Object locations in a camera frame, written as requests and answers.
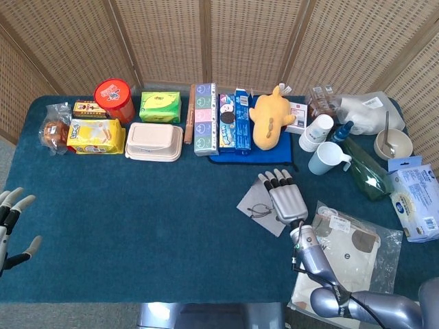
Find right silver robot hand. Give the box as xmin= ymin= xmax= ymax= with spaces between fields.
xmin=257 ymin=167 xmax=309 ymax=226

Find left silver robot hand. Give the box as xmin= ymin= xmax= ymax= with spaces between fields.
xmin=0 ymin=186 xmax=43 ymax=277

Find thin-framed eyeglasses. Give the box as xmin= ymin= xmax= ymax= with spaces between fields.
xmin=247 ymin=203 xmax=277 ymax=219

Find blue cardboard glasses case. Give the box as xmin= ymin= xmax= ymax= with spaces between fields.
xmin=236 ymin=171 xmax=296 ymax=237

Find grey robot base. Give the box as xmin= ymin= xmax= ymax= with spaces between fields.
xmin=137 ymin=302 xmax=287 ymax=329

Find blue cloth mat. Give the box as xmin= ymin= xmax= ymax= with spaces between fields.
xmin=208 ymin=95 xmax=299 ymax=172

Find light blue plastic mug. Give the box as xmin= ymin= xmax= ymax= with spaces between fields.
xmin=307 ymin=141 xmax=353 ymax=176

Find stack of paper cups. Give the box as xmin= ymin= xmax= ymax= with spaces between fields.
xmin=298 ymin=113 xmax=335 ymax=153

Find green glass bottle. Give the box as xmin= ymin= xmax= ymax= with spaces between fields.
xmin=341 ymin=135 xmax=394 ymax=202

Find clear bag with canvas tote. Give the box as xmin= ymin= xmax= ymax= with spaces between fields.
xmin=287 ymin=200 xmax=404 ymax=319

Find small white box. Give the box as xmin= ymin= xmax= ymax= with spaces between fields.
xmin=284 ymin=101 xmax=309 ymax=135

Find yellow plush toy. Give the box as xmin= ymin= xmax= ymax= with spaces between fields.
xmin=248 ymin=85 xmax=298 ymax=151

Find tall blue carton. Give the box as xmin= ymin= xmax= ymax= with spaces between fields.
xmin=234 ymin=88 xmax=254 ymax=151

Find bread in clear bag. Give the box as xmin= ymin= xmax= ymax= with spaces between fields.
xmin=40 ymin=101 xmax=73 ymax=157

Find blue cookie box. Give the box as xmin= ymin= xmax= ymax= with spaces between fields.
xmin=218 ymin=93 xmax=237 ymax=154

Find clear pack of brown snacks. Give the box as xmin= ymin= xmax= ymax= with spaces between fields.
xmin=305 ymin=84 xmax=339 ymax=121

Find pastel tissue multipack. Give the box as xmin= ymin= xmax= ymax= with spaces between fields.
xmin=193 ymin=82 xmax=220 ymax=157

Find yellow biscuit packet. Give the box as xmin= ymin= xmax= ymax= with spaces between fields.
xmin=66 ymin=118 xmax=126 ymax=155

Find white plastic bag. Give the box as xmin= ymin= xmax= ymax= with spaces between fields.
xmin=334 ymin=90 xmax=407 ymax=136

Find metal spoon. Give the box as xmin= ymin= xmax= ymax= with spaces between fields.
xmin=382 ymin=110 xmax=397 ymax=159

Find white blue wipes pack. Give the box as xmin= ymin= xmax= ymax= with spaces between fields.
xmin=387 ymin=156 xmax=439 ymax=243

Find teal felt table cover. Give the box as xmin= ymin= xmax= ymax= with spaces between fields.
xmin=0 ymin=94 xmax=439 ymax=304

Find beige bowl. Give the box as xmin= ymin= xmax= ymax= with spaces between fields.
xmin=373 ymin=129 xmax=414 ymax=159

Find wooden rolling pin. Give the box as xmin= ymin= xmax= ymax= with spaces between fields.
xmin=183 ymin=84 xmax=196 ymax=145

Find small red yellow box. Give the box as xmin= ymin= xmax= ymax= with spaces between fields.
xmin=71 ymin=99 xmax=108 ymax=120

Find beige plastic lunch box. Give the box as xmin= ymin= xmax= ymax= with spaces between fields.
xmin=124 ymin=122 xmax=185 ymax=162

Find orange tub with red lid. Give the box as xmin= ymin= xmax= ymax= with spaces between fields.
xmin=94 ymin=78 xmax=137 ymax=125

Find green tissue pack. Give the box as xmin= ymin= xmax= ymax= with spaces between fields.
xmin=139 ymin=90 xmax=182 ymax=124

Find woven rattan folding screen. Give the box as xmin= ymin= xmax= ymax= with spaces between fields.
xmin=0 ymin=0 xmax=439 ymax=172

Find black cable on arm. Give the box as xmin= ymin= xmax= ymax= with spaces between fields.
xmin=291 ymin=222 xmax=388 ymax=326

